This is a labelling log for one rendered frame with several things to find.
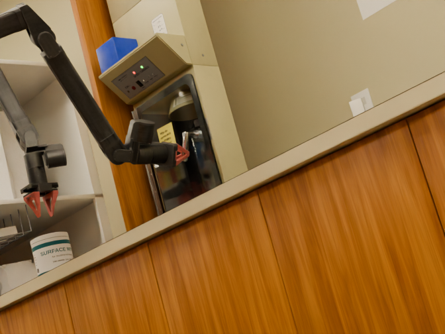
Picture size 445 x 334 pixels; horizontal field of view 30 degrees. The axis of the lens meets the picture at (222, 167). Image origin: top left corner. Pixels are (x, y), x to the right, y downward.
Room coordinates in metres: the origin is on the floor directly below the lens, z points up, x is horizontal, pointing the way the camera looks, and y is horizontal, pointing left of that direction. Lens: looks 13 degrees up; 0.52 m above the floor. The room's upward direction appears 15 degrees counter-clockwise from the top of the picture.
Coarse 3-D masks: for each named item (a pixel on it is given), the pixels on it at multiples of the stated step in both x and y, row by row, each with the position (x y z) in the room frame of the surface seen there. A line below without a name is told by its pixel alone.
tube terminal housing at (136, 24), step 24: (144, 0) 2.51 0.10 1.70; (168, 0) 2.43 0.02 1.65; (192, 0) 2.47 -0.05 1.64; (120, 24) 2.61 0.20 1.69; (144, 24) 2.53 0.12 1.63; (168, 24) 2.45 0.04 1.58; (192, 24) 2.45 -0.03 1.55; (192, 48) 2.43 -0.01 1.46; (192, 72) 2.42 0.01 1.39; (216, 72) 2.48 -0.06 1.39; (216, 96) 2.46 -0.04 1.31; (216, 120) 2.44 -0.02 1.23; (216, 144) 2.42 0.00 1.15; (240, 144) 2.50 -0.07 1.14; (240, 168) 2.47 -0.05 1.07
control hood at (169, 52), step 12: (156, 36) 2.34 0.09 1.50; (168, 36) 2.37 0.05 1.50; (180, 36) 2.40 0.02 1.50; (144, 48) 2.39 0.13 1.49; (156, 48) 2.38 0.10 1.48; (168, 48) 2.37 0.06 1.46; (180, 48) 2.39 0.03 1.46; (120, 60) 2.47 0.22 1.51; (132, 60) 2.45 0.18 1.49; (156, 60) 2.42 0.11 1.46; (168, 60) 2.41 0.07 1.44; (180, 60) 2.39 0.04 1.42; (108, 72) 2.52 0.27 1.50; (120, 72) 2.50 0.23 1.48; (168, 72) 2.45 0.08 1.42; (108, 84) 2.56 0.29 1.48; (156, 84) 2.51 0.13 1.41; (120, 96) 2.60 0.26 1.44; (144, 96) 2.58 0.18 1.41
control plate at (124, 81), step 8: (144, 56) 2.42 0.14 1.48; (136, 64) 2.45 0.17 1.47; (144, 64) 2.45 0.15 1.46; (152, 64) 2.44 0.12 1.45; (128, 72) 2.49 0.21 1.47; (136, 72) 2.48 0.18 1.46; (144, 72) 2.47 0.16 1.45; (160, 72) 2.46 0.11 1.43; (120, 80) 2.53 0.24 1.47; (128, 80) 2.52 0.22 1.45; (136, 80) 2.51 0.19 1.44; (152, 80) 2.49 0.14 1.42; (120, 88) 2.56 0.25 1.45; (128, 88) 2.55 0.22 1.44; (136, 88) 2.54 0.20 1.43; (144, 88) 2.53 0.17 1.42; (128, 96) 2.58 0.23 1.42
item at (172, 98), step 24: (168, 96) 2.50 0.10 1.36; (192, 96) 2.42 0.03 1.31; (168, 120) 2.52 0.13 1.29; (192, 120) 2.44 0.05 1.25; (192, 144) 2.46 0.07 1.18; (168, 168) 2.56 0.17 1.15; (192, 168) 2.48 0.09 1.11; (216, 168) 2.41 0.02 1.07; (168, 192) 2.58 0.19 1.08; (192, 192) 2.50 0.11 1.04
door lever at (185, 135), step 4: (184, 132) 2.41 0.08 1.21; (188, 132) 2.41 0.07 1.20; (196, 132) 2.44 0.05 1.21; (184, 136) 2.41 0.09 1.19; (188, 136) 2.41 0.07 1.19; (192, 136) 2.43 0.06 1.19; (196, 136) 2.44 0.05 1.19; (184, 140) 2.41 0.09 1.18; (188, 140) 2.42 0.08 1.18; (184, 144) 2.41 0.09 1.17; (188, 144) 2.42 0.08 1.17; (188, 148) 2.43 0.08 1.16; (184, 152) 2.42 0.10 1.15; (184, 160) 2.43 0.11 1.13
